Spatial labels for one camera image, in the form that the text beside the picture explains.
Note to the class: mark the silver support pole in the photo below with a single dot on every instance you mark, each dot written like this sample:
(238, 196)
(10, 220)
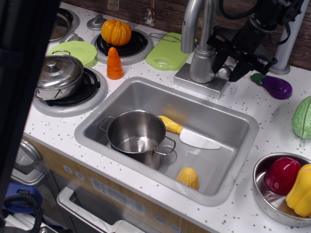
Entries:
(284, 51)

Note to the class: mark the yellow toy corn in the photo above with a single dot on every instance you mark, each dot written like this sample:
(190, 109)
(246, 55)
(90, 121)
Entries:
(189, 177)

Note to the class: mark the orange toy pumpkin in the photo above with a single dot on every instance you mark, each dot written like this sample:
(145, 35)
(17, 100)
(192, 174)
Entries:
(116, 32)

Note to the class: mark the green toy cabbage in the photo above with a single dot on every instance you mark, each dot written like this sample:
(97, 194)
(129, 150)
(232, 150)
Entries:
(301, 121)

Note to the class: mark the orange toy carrot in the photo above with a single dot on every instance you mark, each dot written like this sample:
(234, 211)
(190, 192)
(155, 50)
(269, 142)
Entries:
(114, 67)

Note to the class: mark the silver toy faucet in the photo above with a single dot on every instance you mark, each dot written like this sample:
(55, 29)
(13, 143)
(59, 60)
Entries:
(198, 75)

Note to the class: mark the yellow toy pepper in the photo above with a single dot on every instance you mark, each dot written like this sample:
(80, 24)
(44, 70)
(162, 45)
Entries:
(299, 197)

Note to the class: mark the lidded steel pot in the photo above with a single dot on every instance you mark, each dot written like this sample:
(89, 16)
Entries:
(60, 76)

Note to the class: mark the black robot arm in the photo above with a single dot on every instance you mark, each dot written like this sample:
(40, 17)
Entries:
(267, 15)

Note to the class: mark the silver faucet lever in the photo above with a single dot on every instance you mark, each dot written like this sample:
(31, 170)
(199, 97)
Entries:
(224, 72)

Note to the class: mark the green toy plate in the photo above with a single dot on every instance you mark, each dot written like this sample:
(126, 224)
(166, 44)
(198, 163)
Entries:
(83, 51)

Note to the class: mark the red toy pepper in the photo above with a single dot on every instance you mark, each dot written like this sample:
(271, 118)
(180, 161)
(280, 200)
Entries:
(282, 174)

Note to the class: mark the silver sink basin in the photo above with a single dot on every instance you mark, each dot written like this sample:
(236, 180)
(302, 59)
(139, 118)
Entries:
(205, 176)

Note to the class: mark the blue clamp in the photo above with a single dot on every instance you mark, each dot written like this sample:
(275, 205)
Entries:
(21, 198)

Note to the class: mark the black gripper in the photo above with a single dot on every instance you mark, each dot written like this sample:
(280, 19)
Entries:
(245, 46)

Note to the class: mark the yellow handled toy knife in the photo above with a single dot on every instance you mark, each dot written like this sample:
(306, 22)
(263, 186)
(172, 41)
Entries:
(189, 137)

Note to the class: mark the back stove burner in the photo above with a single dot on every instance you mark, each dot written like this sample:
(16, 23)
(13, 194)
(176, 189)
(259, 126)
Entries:
(133, 52)

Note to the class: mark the toy oven door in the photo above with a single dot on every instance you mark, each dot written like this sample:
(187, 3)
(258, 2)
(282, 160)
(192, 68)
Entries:
(87, 213)

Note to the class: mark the wire whisk utensil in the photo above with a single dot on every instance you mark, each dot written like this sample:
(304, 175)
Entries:
(165, 37)

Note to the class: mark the steel pot in sink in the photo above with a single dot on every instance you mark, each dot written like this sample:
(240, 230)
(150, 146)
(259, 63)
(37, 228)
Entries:
(140, 135)

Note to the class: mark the silver stove knob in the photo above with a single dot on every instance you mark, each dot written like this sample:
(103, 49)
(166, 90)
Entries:
(96, 23)

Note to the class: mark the purple toy eggplant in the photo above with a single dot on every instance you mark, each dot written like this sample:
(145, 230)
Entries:
(278, 88)

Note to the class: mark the steel bowl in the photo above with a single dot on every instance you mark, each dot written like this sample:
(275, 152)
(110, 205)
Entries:
(272, 203)

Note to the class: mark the hanging glass ornament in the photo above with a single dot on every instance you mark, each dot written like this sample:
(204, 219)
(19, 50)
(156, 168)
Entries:
(150, 16)

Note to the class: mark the steel pot lid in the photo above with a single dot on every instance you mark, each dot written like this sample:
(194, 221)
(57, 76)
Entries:
(61, 27)

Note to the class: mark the green toy cutting board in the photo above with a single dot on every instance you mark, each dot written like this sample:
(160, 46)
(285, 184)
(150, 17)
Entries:
(167, 56)

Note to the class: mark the front stove burner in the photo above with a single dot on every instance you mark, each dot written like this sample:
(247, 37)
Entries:
(90, 93)

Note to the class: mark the silver front knob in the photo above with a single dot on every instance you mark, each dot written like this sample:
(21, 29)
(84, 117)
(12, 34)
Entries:
(28, 157)

